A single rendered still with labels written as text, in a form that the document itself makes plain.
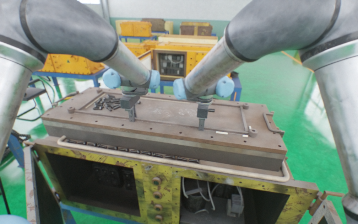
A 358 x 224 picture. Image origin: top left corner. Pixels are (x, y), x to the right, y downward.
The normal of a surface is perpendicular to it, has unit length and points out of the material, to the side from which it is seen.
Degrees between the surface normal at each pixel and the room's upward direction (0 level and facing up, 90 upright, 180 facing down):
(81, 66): 90
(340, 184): 0
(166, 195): 90
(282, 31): 104
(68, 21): 80
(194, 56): 90
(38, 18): 75
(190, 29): 90
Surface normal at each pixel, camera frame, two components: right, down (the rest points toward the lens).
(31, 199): 0.02, -0.87
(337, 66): -0.79, 0.11
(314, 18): 0.00, 0.58
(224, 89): 0.37, 0.47
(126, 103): -0.19, 0.48
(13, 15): -0.18, 0.19
